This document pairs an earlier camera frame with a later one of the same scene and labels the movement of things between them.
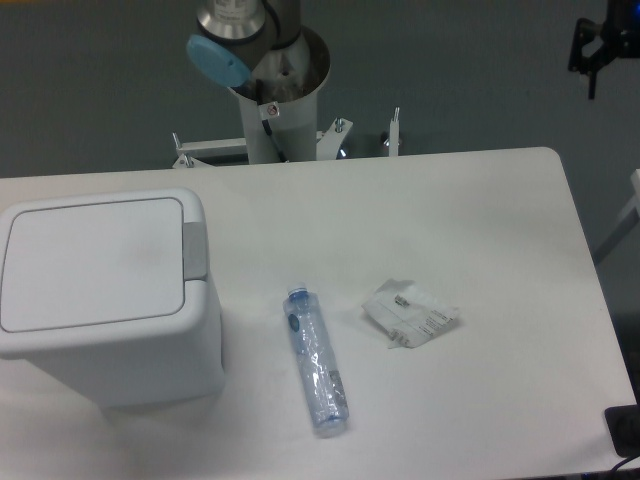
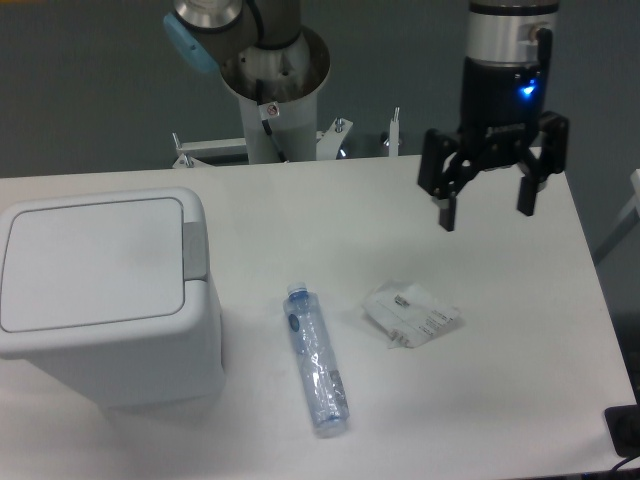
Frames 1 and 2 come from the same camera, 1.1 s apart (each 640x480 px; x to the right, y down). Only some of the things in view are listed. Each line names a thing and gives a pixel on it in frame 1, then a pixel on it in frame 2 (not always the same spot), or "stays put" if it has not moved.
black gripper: (597, 45) -> (498, 95)
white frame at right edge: (635, 203) stays put
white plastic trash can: (92, 288) stays put
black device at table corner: (624, 426) stays put
